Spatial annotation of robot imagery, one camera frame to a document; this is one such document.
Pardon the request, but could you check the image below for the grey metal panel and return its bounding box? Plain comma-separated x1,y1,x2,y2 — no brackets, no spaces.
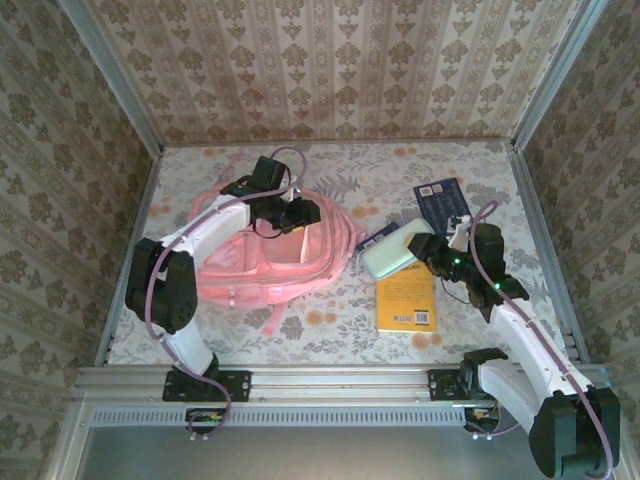
74,424,616,480

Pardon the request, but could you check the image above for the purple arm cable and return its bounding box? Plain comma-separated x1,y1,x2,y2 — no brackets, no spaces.
142,144,310,436
467,199,619,476

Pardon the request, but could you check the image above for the aluminium side rail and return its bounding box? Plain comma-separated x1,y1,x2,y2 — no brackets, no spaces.
93,147,165,366
504,139,586,362

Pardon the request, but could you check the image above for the aluminium mounting rail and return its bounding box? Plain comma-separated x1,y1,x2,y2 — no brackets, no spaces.
74,364,614,401

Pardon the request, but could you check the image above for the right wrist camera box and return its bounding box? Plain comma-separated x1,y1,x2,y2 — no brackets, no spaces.
446,213,475,250

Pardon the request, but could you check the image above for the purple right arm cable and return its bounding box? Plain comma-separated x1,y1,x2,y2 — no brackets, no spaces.
467,199,619,476

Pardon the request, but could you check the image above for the grey slotted cable duct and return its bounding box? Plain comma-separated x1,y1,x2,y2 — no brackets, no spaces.
88,405,471,428

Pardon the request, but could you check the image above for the yellow book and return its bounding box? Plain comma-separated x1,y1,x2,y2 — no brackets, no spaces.
375,264,437,334

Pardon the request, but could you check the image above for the pale green pencil case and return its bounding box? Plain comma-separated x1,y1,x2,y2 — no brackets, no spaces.
360,220,434,280

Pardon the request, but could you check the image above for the dark blue book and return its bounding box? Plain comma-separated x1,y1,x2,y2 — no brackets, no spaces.
353,224,396,256
413,177,474,236

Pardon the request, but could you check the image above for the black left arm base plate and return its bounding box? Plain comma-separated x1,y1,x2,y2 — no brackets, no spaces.
162,368,252,403

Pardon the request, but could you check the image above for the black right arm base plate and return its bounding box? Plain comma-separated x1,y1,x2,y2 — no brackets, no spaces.
427,368,521,403

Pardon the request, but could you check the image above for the aluminium frame post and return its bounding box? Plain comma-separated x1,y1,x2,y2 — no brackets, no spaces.
58,0,166,155
509,0,607,152

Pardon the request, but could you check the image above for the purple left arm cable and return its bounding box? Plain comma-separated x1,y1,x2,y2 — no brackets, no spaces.
142,144,310,436

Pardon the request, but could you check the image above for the pink backpack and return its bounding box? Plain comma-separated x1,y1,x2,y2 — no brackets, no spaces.
194,187,366,339

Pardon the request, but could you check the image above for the black controller box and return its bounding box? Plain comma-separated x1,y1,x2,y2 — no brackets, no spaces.
184,407,226,435
463,405,502,435

